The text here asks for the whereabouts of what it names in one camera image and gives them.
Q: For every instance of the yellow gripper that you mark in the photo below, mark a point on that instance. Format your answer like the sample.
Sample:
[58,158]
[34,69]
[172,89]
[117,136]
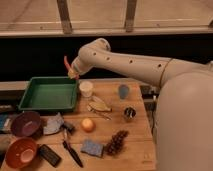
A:
[72,74]

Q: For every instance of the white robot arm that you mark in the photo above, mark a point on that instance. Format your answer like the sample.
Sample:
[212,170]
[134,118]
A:
[184,113]

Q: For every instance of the purple bowl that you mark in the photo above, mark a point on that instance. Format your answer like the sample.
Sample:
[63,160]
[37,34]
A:
[26,124]

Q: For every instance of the orange bowl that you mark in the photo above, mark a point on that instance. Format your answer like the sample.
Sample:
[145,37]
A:
[21,153]

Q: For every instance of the white cup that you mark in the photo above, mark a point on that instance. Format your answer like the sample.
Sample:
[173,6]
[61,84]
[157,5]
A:
[86,88]

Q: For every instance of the green plastic tray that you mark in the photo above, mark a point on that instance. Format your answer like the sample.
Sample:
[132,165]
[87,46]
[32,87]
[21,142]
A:
[55,94]

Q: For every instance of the grey crumpled cloth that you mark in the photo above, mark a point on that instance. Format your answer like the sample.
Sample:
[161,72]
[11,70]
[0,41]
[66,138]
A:
[53,124]

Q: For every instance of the blue cup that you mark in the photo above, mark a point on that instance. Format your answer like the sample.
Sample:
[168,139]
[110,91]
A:
[123,91]

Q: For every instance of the orange fruit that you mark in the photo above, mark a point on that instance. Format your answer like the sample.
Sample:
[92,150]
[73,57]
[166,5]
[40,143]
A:
[88,125]

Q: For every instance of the small dark brush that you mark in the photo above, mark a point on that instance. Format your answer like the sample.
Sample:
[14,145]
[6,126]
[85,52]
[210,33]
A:
[69,127]

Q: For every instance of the metal fork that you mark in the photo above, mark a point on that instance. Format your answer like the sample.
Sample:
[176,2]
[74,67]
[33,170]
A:
[99,114]

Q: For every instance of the small metal can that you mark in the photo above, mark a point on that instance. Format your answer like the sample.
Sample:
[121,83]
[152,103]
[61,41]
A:
[129,114]

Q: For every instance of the blue sponge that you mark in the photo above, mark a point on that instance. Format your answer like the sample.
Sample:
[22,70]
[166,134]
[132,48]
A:
[92,148]

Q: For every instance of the pine cone grape bunch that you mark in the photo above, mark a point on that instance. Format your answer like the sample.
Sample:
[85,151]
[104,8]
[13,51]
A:
[115,145]

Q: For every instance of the black rectangular block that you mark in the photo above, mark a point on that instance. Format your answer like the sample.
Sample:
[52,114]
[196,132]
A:
[49,155]

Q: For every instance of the black handled knife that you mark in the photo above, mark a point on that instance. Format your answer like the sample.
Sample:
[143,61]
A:
[71,151]

